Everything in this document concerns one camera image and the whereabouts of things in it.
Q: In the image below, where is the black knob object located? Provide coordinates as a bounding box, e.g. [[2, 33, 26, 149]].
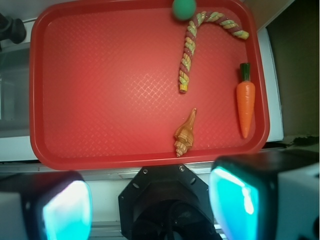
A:
[[0, 14, 27, 44]]

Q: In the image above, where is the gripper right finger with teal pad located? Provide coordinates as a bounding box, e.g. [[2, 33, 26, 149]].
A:
[[208, 149, 320, 240]]

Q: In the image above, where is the black octagonal mount base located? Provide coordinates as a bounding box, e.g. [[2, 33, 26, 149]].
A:
[[118, 164, 222, 240]]

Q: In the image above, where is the green ball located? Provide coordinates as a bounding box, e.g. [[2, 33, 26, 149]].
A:
[[171, 0, 197, 21]]

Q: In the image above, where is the brown conch seashell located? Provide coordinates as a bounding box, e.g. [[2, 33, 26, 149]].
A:
[[174, 108, 197, 158]]

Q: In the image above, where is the red plastic tray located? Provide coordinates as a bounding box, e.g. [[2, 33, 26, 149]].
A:
[[29, 0, 270, 170]]

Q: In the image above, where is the twisted candy cane rope toy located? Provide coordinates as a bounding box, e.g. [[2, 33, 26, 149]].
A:
[[178, 11, 250, 94]]

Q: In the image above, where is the orange toy carrot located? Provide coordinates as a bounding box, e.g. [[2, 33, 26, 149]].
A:
[[236, 62, 256, 139]]

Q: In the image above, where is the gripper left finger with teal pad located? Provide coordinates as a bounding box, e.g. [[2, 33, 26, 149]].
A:
[[0, 171, 93, 240]]

